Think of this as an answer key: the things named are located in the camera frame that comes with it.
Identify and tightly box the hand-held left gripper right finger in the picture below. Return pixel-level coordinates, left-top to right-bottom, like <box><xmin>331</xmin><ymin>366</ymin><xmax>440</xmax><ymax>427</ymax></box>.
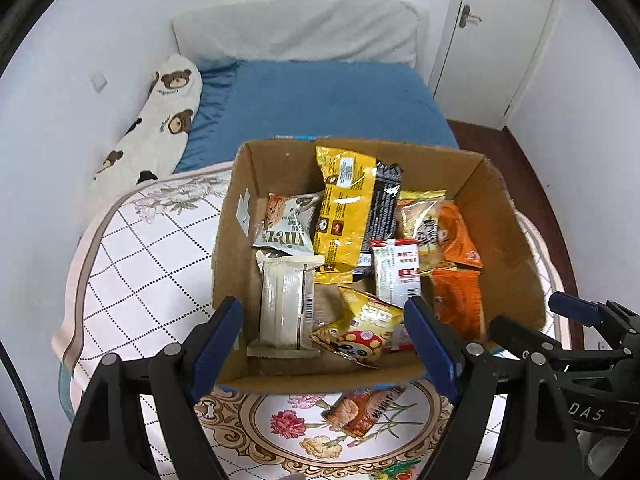
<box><xmin>403</xmin><ymin>296</ymin><xmax>586</xmax><ymax>480</ymax></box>

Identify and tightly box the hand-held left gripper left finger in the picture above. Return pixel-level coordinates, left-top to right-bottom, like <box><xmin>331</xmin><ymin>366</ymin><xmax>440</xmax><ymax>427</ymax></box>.
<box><xmin>60</xmin><ymin>296</ymin><xmax>245</xmax><ymax>480</ymax></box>

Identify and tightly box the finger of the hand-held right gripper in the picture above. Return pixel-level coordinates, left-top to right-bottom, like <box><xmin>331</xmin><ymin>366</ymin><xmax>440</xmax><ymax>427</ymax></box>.
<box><xmin>488</xmin><ymin>314</ymin><xmax>566</xmax><ymax>361</ymax></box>
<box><xmin>548</xmin><ymin>291</ymin><xmax>640</xmax><ymax>333</ymax></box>

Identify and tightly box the orange snack packet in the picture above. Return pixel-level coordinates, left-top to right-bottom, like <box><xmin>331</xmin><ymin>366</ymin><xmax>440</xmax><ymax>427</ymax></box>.
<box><xmin>437</xmin><ymin>202</ymin><xmax>483</xmax><ymax>268</ymax></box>
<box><xmin>430</xmin><ymin>266</ymin><xmax>485</xmax><ymax>341</ymax></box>

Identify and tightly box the white wafer packet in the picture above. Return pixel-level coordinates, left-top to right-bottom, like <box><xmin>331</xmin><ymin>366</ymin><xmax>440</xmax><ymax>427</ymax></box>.
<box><xmin>246</xmin><ymin>250</ymin><xmax>325</xmax><ymax>360</ymax></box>

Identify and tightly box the yellow mushroom print packet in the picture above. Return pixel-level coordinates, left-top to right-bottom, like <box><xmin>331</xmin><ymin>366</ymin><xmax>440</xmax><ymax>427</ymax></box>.
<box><xmin>310</xmin><ymin>286</ymin><xmax>407</xmax><ymax>370</ymax></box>

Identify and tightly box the white and red long packet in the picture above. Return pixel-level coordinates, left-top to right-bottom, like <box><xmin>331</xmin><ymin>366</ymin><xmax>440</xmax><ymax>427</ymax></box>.
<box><xmin>371</xmin><ymin>239</ymin><xmax>422</xmax><ymax>311</ymax></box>

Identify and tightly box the printed cardboard box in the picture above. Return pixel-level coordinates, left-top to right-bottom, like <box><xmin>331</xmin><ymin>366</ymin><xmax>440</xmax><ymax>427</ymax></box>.
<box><xmin>211</xmin><ymin>137</ymin><xmax>547</xmax><ymax>395</ymax></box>

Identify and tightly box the yellow cracker packet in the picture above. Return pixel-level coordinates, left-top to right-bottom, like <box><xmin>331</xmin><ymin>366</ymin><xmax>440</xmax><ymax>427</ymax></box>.
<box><xmin>397</xmin><ymin>190</ymin><xmax>448</xmax><ymax>266</ymax></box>

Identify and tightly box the grey cookie packet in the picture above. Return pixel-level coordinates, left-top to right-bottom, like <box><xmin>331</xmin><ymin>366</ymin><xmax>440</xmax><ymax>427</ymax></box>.
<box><xmin>252</xmin><ymin>192</ymin><xmax>323</xmax><ymax>256</ymax></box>

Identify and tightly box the black snack packet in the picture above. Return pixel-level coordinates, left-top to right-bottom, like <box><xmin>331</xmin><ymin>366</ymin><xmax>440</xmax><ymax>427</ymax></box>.
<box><xmin>360</xmin><ymin>162</ymin><xmax>403</xmax><ymax>256</ymax></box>

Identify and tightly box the large yellow snack packet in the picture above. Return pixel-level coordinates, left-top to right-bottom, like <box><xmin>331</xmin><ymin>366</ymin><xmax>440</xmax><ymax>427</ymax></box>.
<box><xmin>312</xmin><ymin>146</ymin><xmax>378</xmax><ymax>273</ymax></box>

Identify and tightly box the reddish brown biscuit packet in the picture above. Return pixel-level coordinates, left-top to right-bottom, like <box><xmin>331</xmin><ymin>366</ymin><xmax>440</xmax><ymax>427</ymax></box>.
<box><xmin>321</xmin><ymin>385</ymin><xmax>407</xmax><ymax>440</ymax></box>

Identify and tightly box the white quilted floral blanket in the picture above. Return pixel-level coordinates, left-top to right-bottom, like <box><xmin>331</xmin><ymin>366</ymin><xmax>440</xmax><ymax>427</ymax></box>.
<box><xmin>52</xmin><ymin>162</ymin><xmax>571</xmax><ymax>480</ymax></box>

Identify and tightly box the bear print pillow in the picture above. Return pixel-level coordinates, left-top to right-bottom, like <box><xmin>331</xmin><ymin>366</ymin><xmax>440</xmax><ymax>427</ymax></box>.
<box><xmin>91</xmin><ymin>54</ymin><xmax>203</xmax><ymax>201</ymax></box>

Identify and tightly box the blue bed sheet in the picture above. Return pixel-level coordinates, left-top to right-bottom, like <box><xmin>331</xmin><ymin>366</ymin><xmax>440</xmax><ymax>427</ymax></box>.
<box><xmin>175</xmin><ymin>57</ymin><xmax>461</xmax><ymax>173</ymax></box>

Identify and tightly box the white door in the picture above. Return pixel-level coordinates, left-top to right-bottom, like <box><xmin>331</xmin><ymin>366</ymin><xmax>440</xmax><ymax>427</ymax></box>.
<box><xmin>430</xmin><ymin>0</ymin><xmax>558</xmax><ymax>128</ymax></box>

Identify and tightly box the grey pillow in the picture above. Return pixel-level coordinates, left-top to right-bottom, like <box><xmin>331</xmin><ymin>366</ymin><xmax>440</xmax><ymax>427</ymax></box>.
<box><xmin>172</xmin><ymin>0</ymin><xmax>421</xmax><ymax>67</ymax></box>

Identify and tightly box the black cable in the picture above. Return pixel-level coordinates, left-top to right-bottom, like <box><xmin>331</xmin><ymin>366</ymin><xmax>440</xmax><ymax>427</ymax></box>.
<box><xmin>0</xmin><ymin>340</ymin><xmax>51</xmax><ymax>480</ymax></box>

